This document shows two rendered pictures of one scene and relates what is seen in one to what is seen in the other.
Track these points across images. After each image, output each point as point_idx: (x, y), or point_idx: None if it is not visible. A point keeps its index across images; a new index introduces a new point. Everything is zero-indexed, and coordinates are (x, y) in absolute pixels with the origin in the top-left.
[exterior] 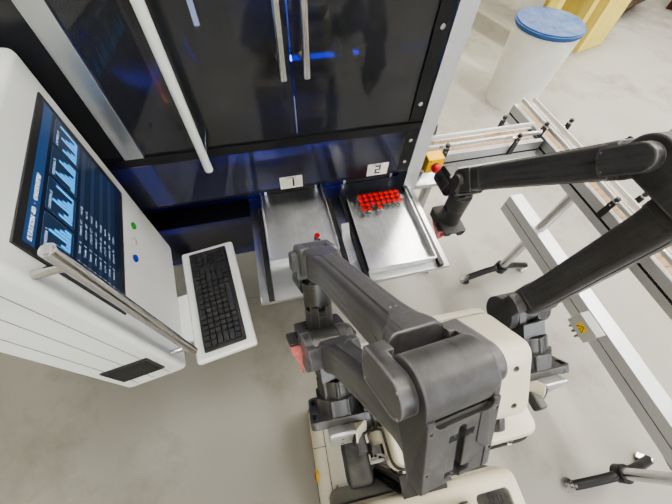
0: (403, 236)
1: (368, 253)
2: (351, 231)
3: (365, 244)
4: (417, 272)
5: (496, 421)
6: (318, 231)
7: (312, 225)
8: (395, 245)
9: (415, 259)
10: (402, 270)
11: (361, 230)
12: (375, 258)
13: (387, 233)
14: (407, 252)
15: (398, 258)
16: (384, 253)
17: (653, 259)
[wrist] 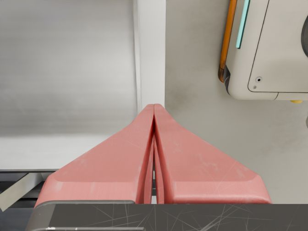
0: (18, 29)
1: (84, 140)
2: (16, 171)
3: (54, 140)
4: (165, 25)
5: None
6: (18, 212)
7: (2, 219)
8: (57, 67)
9: (118, 19)
10: (151, 72)
11: (5, 139)
12: (101, 129)
13: (9, 77)
14: (87, 37)
15: (108, 72)
16: (86, 104)
17: None
